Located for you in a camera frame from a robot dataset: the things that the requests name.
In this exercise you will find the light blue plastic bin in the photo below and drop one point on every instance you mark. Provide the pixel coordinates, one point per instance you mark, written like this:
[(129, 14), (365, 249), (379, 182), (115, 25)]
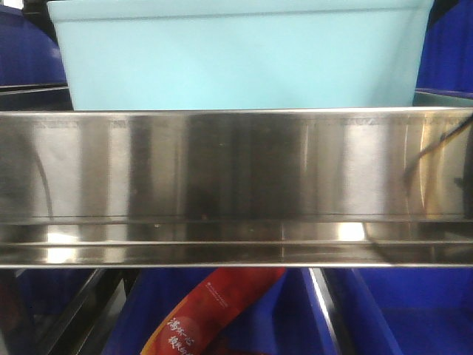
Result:
[(131, 55)]

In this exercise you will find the dark blue bin lower centre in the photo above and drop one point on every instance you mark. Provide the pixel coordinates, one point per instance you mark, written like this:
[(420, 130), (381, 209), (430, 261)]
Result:
[(287, 320)]

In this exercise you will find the dark blue bin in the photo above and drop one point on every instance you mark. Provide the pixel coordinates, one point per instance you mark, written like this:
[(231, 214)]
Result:
[(446, 61), (28, 55), (287, 320), (405, 310)]

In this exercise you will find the dark blue bin lower right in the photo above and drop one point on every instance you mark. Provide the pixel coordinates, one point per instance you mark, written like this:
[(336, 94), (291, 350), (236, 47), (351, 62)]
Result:
[(405, 310)]

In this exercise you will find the dark blue bin upper right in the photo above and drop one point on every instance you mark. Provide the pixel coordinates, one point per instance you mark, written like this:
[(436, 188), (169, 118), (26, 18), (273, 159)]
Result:
[(446, 61)]

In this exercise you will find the dark blue bin upper left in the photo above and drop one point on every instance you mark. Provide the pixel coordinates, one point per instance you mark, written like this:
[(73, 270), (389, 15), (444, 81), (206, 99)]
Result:
[(28, 55)]

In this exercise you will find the red snack package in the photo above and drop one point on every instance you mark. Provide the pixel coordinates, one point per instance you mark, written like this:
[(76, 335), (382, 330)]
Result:
[(213, 304)]

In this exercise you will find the stainless steel shelf rail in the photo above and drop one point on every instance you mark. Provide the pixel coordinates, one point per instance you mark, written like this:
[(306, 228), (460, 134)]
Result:
[(311, 187)]

